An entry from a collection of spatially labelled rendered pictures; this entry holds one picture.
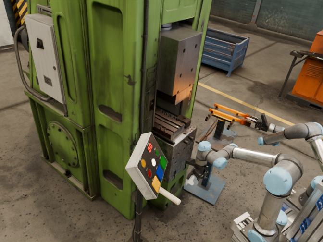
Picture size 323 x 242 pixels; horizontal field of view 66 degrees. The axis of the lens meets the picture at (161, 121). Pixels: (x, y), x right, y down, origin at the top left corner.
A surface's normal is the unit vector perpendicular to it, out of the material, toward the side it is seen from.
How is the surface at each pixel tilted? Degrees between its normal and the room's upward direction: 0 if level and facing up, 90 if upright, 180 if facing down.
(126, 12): 89
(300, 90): 89
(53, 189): 0
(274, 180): 82
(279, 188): 82
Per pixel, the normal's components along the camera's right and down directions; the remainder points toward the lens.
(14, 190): 0.08, -0.81
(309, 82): -0.67, 0.39
